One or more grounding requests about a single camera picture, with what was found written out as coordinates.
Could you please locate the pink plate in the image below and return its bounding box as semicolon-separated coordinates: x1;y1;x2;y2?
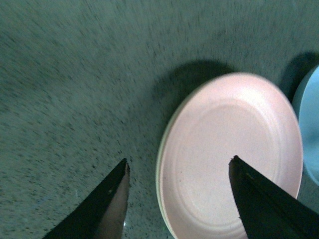
158;72;304;239

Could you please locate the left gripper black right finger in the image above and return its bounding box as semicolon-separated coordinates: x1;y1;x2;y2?
229;155;319;239

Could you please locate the blue plate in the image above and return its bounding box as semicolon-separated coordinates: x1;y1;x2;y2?
292;66;319;184

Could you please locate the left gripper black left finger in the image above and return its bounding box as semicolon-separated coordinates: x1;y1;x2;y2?
44;158;130;239

